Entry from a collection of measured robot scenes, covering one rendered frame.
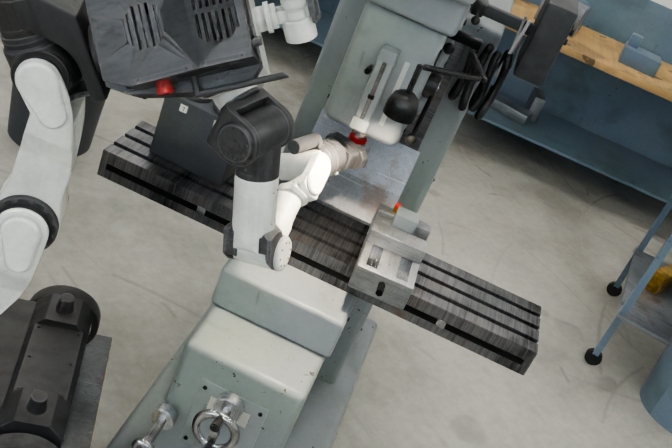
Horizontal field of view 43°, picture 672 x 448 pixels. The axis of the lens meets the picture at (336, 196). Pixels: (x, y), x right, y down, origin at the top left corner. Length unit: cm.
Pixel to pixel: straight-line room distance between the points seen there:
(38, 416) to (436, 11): 127
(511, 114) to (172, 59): 451
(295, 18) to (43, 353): 107
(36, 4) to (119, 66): 20
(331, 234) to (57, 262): 149
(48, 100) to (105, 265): 186
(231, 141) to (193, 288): 196
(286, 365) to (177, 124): 69
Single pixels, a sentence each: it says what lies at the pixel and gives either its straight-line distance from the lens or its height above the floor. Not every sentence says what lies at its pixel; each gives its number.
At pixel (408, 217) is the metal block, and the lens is 224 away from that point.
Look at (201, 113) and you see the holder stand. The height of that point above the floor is 116.
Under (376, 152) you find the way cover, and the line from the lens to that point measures 258.
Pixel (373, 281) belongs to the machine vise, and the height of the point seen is 102.
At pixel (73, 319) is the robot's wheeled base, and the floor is 61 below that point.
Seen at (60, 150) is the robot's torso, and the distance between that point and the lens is 183.
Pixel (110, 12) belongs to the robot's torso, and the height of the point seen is 155.
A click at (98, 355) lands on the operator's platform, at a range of 259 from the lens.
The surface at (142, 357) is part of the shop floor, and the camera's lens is 321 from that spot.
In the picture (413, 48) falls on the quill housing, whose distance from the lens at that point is 201.
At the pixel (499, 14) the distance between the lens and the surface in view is 235.
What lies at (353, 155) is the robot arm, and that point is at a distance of 212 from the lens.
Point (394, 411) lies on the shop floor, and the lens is 342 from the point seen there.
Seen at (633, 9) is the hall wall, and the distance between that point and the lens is 635.
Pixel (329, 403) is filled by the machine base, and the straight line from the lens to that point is 301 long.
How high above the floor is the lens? 217
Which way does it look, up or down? 28 degrees down
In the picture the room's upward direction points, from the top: 23 degrees clockwise
